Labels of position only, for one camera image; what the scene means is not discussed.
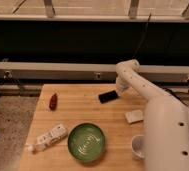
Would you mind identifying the black eraser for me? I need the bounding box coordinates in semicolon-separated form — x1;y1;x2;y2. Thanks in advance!
98;90;118;104

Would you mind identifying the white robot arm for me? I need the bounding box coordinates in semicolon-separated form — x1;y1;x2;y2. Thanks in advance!
116;60;189;171

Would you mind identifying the red-brown chili pepper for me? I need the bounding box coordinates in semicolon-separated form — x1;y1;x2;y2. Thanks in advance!
49;93;58;111

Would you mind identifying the white sponge block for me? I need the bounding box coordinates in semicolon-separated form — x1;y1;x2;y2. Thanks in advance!
125;110;144;124

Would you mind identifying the green bowl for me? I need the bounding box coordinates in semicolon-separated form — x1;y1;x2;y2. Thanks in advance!
67;123;106;163

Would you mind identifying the white paper cup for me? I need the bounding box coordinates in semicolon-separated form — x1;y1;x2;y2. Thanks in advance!
131;135;145;160

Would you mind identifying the black cable on wall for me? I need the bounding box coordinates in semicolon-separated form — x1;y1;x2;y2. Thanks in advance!
131;13;153;63

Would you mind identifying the left wall outlet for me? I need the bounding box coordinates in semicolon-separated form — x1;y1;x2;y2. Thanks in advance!
4;70;13;79

